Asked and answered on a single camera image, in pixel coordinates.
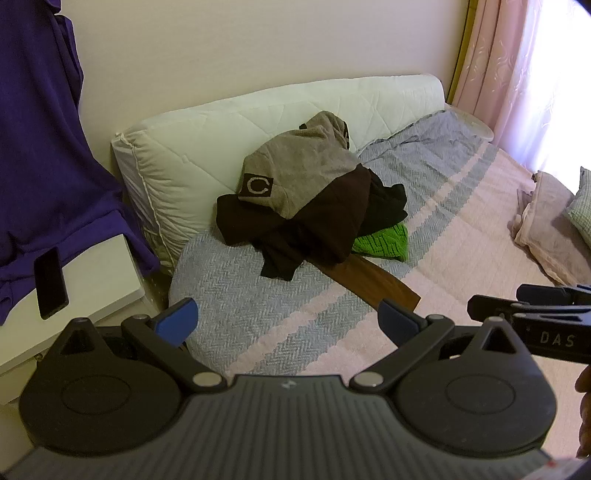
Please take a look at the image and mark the purple hanging garment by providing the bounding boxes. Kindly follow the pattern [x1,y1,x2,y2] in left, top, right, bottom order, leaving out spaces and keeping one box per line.
[0,0,160,325]

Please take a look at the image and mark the brown wooden board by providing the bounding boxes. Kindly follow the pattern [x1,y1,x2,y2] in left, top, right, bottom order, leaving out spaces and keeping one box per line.
[332,254,421,311]

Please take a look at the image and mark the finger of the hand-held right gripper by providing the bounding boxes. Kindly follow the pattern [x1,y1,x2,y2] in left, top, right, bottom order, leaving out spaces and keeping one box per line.
[467,295,591,325]
[516,283,591,304]

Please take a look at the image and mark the green knitted garment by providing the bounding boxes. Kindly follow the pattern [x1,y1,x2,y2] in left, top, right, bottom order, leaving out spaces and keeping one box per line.
[351,223,411,263]

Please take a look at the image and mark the pink curtain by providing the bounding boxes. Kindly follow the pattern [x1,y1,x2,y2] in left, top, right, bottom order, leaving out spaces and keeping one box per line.
[450,0,591,197]

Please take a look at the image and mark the grey and brown sweater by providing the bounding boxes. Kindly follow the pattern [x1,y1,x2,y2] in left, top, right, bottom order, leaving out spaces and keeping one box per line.
[217,111,373,267]

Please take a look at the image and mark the green checked pillow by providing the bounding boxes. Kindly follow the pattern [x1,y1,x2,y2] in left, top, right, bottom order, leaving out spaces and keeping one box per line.
[565,166,591,251]

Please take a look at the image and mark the pink and grey striped blanket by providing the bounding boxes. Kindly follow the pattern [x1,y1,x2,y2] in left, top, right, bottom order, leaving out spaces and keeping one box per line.
[168,110,591,376]

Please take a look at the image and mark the black garment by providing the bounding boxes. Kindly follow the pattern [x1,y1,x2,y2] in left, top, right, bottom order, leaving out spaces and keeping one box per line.
[260,168,408,280]

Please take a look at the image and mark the wooden window frame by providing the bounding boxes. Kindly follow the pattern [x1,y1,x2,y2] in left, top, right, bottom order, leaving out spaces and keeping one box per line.
[451,0,479,100]

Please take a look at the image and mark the folded beige blanket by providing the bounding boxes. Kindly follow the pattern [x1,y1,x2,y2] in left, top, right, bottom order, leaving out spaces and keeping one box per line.
[507,171,591,288]

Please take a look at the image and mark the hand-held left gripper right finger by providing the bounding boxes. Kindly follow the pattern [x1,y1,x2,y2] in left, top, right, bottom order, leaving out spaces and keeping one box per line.
[350,298,533,394]

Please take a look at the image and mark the person's right hand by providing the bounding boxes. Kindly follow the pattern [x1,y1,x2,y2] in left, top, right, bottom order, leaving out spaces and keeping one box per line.
[574,364,591,459]

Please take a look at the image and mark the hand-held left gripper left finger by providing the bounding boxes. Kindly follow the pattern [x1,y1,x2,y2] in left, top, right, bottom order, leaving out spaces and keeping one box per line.
[46,298,228,394]

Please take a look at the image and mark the white quilted pillow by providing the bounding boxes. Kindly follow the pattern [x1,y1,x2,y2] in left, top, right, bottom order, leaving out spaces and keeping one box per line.
[111,74,447,278]

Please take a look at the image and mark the black smartphone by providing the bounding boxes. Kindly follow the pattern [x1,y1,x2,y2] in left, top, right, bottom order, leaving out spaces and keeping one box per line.
[34,246,70,321]

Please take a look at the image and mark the white side table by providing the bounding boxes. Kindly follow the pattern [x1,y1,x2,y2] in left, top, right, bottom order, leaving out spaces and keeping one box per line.
[0,233,145,405]

